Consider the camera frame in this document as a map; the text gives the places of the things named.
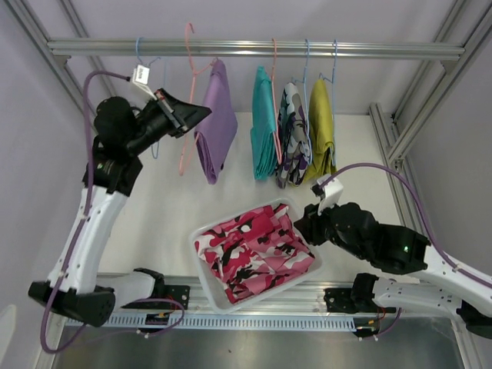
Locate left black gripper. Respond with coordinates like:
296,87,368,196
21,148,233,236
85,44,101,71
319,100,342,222
125,88,211,156

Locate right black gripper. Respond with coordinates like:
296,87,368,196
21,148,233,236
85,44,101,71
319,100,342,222
292,195,367,260

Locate pink wire hanger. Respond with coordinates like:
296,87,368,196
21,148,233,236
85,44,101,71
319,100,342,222
178,22,218,177

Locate lilac purple trousers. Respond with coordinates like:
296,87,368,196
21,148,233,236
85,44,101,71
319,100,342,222
194,59,238,185

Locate pink camouflage trousers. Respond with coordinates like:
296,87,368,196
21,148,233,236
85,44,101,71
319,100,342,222
193,203,316,304

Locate white plastic basket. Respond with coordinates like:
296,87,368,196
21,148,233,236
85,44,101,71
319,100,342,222
189,198,324,314

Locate light blue wire hanger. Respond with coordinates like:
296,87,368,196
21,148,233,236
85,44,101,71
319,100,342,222
135,37,162,160

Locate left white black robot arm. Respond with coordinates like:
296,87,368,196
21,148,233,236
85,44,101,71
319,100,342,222
28,88,211,327

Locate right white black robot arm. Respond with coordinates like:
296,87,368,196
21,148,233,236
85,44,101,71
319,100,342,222
294,202,491,338

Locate olive yellow trousers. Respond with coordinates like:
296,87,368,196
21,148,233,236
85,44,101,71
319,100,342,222
303,79,337,183

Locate teal trousers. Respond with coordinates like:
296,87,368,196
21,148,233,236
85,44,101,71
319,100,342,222
250,66,282,181

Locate purple grey camouflage trousers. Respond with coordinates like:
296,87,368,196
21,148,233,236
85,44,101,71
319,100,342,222
275,82,311,188

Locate pink hanger under teal trousers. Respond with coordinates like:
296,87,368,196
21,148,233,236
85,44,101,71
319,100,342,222
271,37,284,165

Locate blue hanger under camouflage trousers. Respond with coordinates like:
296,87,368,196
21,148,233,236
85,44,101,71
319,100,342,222
291,38,313,164

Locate blue hanger under olive trousers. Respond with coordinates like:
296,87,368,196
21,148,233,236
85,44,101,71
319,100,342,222
319,39,338,166

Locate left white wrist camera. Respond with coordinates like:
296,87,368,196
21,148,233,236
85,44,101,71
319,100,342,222
129,65,158,102

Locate right aluminium frame posts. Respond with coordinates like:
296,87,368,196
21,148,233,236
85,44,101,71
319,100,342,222
367,0,492,247

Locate aluminium frame posts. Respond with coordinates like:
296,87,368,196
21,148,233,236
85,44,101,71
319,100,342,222
0,0,120,135
367,0,492,247

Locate white slotted cable duct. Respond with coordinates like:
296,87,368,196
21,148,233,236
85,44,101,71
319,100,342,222
65,314,357,331

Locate aluminium hanging rail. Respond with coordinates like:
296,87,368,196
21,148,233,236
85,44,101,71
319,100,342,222
48,38,465,61

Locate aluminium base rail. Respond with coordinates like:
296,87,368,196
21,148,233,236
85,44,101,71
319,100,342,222
95,274,470,318

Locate left aluminium frame posts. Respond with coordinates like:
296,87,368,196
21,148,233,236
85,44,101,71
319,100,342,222
0,0,120,135

